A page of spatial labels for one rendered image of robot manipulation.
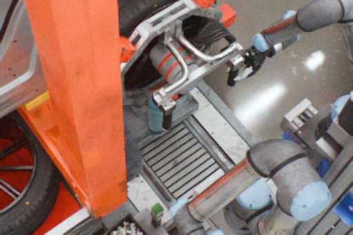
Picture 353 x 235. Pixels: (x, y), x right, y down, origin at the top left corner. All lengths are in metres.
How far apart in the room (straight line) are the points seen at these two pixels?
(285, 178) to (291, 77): 1.93
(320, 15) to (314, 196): 0.72
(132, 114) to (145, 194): 0.41
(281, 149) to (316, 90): 1.88
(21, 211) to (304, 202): 1.35
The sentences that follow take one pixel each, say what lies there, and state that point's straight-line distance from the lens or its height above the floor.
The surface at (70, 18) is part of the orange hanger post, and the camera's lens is 1.28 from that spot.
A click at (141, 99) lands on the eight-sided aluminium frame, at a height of 0.66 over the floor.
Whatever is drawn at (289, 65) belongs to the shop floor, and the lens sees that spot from 3.54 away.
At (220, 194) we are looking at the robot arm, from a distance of 1.75.
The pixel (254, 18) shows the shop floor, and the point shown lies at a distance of 3.69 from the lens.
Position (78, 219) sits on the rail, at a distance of 2.65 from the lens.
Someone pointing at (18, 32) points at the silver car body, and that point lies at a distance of 2.16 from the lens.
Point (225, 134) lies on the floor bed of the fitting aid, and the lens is 3.16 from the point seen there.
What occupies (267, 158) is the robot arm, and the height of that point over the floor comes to 1.43.
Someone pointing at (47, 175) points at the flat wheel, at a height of 0.50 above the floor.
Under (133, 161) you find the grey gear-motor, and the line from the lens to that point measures 2.72.
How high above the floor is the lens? 2.91
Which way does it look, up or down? 59 degrees down
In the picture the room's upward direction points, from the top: 3 degrees clockwise
